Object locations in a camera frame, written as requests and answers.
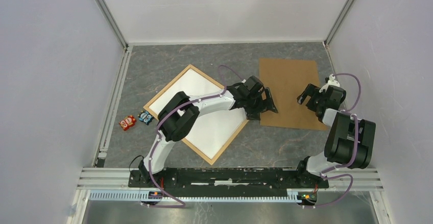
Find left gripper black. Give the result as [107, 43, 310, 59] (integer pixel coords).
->
[244, 88, 278, 121]

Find brown cardboard backing board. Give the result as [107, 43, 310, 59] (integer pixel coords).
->
[259, 58, 327, 131]

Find wooden picture frame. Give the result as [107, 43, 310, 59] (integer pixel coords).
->
[143, 64, 250, 166]

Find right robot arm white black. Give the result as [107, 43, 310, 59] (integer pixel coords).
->
[295, 84, 376, 187]

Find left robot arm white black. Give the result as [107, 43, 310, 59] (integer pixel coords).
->
[138, 76, 278, 187]

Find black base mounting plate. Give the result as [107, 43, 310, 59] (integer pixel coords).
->
[128, 167, 329, 197]

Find blue owl toy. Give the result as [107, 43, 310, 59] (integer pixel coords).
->
[138, 110, 154, 125]

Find red small toy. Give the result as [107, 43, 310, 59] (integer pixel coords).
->
[119, 115, 136, 131]

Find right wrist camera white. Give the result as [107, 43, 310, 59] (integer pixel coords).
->
[322, 74, 340, 90]

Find toothed aluminium rail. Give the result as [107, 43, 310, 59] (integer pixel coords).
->
[88, 190, 301, 204]

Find right aluminium corner post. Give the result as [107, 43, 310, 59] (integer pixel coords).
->
[323, 0, 355, 49]

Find aluminium corner post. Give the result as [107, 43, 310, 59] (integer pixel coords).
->
[323, 0, 355, 49]
[95, 0, 129, 49]

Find left aluminium corner post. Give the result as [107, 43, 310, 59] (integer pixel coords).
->
[95, 0, 129, 49]

